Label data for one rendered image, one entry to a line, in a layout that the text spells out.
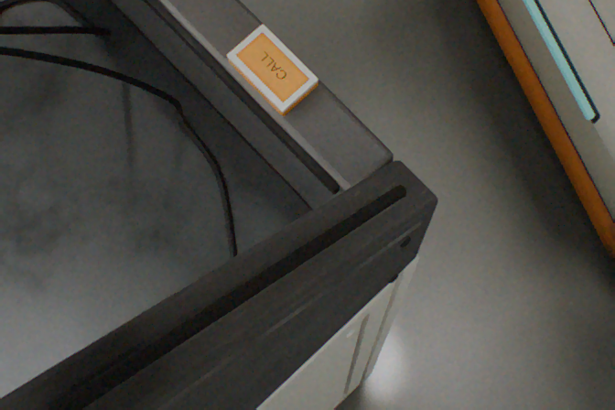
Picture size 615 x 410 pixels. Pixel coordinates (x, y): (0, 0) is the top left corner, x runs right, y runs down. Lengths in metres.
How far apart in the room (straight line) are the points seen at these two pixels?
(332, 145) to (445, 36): 1.07
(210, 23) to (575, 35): 0.83
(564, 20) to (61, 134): 0.81
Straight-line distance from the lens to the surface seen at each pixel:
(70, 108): 0.88
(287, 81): 0.72
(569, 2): 1.53
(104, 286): 0.84
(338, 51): 1.77
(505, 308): 1.69
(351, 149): 0.72
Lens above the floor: 1.64
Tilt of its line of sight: 74 degrees down
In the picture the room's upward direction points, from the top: 1 degrees counter-clockwise
